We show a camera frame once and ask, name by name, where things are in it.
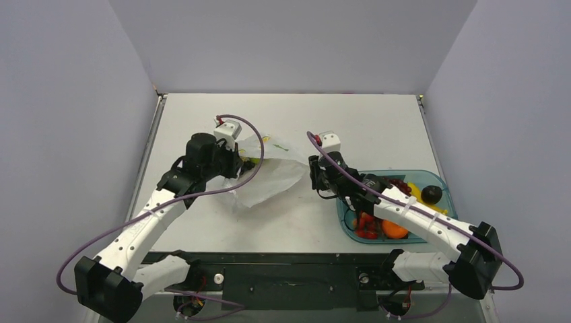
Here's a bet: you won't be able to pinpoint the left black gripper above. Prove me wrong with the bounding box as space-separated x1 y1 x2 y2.
203 139 244 181

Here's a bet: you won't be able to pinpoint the white plastic bag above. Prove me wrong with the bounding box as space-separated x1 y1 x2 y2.
212 133 308 210

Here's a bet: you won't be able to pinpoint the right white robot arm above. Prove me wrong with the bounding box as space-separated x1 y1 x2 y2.
308 151 502 299

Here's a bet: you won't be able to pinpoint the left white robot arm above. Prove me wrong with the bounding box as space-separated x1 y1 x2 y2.
73 130 243 322

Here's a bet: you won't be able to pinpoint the fake purple grapes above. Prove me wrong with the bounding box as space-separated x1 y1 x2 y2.
389 178 412 196

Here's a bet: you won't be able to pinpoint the fake orange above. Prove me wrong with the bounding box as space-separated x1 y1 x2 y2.
381 220 409 240

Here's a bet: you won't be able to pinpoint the fake yellow banana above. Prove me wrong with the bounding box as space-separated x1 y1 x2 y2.
407 182 448 215

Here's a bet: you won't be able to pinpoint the fake dark plum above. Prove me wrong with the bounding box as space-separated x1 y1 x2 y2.
421 185 443 205

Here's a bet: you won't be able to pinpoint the teal plastic tray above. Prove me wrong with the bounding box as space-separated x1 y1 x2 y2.
336 170 458 245

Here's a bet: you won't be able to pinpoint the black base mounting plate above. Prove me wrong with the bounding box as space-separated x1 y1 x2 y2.
171 251 407 312

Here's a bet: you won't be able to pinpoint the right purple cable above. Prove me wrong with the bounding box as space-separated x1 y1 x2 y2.
306 131 525 291

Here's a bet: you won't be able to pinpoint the purple cable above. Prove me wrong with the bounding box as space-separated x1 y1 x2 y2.
306 131 525 291
56 114 266 296

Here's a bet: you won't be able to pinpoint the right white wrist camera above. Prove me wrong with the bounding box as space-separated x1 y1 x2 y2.
314 131 341 153

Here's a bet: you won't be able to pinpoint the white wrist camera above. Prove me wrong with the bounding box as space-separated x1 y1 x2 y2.
213 117 242 151
314 131 341 153

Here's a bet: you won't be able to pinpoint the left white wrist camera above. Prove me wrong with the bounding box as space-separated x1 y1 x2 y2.
213 117 242 151

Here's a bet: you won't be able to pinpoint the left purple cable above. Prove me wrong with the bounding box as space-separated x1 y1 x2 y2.
56 114 266 296

